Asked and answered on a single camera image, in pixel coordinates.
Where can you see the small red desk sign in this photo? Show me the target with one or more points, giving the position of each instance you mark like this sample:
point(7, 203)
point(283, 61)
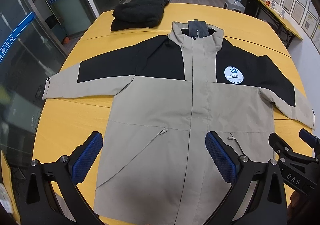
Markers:
point(268, 2)

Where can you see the grey plastic stool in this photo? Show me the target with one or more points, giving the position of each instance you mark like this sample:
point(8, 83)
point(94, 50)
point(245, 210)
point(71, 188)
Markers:
point(233, 5)

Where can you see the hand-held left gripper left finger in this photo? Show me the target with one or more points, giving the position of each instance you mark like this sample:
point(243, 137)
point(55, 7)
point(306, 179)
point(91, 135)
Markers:
point(87, 157)

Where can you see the beige and black jacket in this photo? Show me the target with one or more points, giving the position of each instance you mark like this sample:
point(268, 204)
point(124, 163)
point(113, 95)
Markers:
point(162, 115)

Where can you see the person's right hand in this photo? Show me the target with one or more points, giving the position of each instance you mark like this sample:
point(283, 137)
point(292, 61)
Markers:
point(298, 200)

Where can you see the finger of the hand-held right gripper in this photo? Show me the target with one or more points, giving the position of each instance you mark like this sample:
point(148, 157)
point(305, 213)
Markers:
point(278, 143)
point(308, 137)

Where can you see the glass door with blue stripe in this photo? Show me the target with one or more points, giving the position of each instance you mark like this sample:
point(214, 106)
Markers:
point(30, 40)

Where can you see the black fleece garment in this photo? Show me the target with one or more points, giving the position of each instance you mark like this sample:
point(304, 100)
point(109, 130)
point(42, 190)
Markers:
point(140, 12)

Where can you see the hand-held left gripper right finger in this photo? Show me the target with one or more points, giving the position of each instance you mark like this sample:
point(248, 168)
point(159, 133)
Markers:
point(221, 160)

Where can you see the long yellow side table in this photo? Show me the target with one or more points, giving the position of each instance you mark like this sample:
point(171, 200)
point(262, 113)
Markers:
point(280, 20)

